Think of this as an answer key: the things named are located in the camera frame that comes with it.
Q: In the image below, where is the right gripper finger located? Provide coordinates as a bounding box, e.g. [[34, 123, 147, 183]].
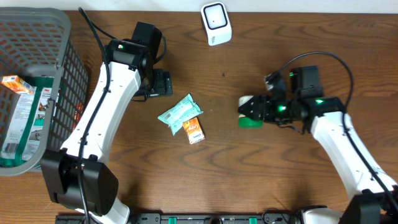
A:
[[241, 95, 264, 108], [238, 107, 263, 122]]

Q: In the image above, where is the green lid white jar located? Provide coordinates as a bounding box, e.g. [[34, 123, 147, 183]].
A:
[[238, 95, 263, 129]]

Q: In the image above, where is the teal wet wipes packet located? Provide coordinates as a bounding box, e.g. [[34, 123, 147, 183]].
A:
[[158, 94, 203, 135]]

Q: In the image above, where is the small orange snack box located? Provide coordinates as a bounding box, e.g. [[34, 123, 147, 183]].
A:
[[183, 117, 205, 144]]

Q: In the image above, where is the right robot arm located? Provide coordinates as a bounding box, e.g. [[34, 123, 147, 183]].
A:
[[238, 95, 397, 223]]

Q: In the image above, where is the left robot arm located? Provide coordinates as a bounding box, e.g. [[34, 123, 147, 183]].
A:
[[41, 37, 164, 223]]

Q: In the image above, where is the white barcode scanner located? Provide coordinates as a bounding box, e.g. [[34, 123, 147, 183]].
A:
[[200, 1, 232, 46]]

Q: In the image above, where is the grey plastic shopping basket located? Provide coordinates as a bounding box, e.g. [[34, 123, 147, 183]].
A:
[[1, 7, 89, 176]]

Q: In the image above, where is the green white 3M package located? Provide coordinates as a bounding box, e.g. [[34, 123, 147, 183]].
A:
[[1, 77, 54, 167]]

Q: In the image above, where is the orange box in basket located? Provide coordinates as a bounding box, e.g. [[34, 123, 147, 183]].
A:
[[1, 75, 35, 95]]

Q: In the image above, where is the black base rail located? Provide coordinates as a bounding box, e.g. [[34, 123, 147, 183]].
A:
[[55, 212, 299, 224]]

